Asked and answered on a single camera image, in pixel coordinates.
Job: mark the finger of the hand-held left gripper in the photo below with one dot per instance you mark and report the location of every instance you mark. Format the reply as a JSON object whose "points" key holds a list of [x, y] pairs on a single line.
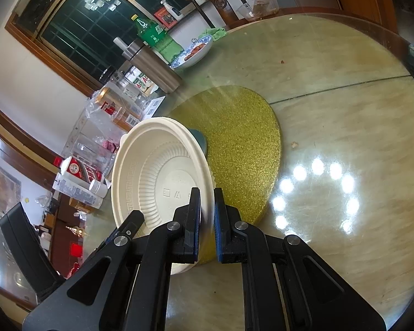
{"points": [[133, 222]]}

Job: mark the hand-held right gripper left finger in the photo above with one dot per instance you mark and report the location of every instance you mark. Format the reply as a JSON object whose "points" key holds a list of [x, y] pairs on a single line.
{"points": [[193, 227]]}

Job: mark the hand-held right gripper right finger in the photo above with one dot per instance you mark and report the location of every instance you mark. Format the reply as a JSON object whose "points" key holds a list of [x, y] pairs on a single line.
{"points": [[219, 227]]}

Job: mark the wooden side cabinet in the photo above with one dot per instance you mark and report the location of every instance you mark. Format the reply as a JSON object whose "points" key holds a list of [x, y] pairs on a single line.
{"points": [[60, 248]]}

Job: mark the small white jar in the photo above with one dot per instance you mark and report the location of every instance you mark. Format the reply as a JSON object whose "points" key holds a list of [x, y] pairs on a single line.
{"points": [[99, 187]]}

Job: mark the small red object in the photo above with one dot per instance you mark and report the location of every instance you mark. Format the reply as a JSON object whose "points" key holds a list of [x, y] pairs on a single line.
{"points": [[76, 250]]}

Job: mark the small gold box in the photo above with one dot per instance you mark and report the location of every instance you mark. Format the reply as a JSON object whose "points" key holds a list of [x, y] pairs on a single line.
{"points": [[81, 205]]}

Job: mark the gold ornament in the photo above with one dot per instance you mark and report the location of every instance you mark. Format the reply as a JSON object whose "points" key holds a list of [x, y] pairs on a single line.
{"points": [[76, 231]]}

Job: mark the white tube bottle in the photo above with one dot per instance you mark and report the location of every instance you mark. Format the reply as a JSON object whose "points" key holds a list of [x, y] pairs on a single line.
{"points": [[76, 191]]}

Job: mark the red-white liquor bottle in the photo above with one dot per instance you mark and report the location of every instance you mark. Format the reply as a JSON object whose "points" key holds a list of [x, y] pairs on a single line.
{"points": [[77, 170]]}

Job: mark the gold glitter round mat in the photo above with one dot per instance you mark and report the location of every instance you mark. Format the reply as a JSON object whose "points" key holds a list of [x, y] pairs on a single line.
{"points": [[241, 151]]}

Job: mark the clear glass pitcher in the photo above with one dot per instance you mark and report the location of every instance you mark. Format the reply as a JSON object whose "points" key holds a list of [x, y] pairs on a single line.
{"points": [[86, 151]]}

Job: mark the teal turntable base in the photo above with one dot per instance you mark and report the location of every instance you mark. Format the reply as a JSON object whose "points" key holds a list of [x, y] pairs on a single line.
{"points": [[198, 139]]}

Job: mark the clear plastic bag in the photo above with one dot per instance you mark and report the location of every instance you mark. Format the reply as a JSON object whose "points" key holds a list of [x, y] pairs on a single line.
{"points": [[96, 120]]}

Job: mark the amber bottle with red label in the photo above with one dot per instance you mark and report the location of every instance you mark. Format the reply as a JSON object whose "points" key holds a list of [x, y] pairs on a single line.
{"points": [[115, 108]]}

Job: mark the printed paper leaflet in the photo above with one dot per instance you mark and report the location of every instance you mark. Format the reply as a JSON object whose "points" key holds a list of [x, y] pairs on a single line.
{"points": [[154, 106]]}

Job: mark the white carton with green print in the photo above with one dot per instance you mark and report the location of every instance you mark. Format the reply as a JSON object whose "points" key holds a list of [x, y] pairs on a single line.
{"points": [[141, 82]]}

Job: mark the stainless steel thermos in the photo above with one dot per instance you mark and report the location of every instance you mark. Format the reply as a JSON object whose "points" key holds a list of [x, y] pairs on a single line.
{"points": [[155, 65]]}

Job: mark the blue-white plate with food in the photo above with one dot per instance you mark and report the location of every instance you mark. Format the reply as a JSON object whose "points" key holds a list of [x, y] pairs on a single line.
{"points": [[193, 53]]}

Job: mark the white paper roll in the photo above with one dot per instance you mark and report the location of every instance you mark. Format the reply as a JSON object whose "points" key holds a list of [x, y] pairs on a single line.
{"points": [[120, 43]]}

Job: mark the green soda bottle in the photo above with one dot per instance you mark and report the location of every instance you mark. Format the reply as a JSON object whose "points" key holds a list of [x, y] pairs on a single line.
{"points": [[155, 36]]}

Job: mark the green cloth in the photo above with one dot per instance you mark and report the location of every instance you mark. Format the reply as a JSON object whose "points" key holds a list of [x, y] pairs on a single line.
{"points": [[215, 33]]}

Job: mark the red box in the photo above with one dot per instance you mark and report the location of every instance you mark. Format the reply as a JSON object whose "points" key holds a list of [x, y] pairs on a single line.
{"points": [[164, 19]]}

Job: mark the white spray bottle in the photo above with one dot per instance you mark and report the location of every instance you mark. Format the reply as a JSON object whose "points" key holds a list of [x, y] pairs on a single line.
{"points": [[170, 9]]}

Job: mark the clear plastic container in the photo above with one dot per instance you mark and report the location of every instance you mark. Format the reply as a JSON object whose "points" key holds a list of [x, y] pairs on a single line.
{"points": [[258, 7]]}

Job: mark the dark wooden chair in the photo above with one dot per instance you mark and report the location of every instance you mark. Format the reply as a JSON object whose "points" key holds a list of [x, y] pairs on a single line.
{"points": [[220, 0]]}

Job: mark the framed wall painting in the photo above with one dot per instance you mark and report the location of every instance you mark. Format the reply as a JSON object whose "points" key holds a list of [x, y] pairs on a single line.
{"points": [[0, 182]]}

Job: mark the barred window with wooden frame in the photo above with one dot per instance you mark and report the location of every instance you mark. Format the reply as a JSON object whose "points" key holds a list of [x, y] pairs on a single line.
{"points": [[72, 24]]}

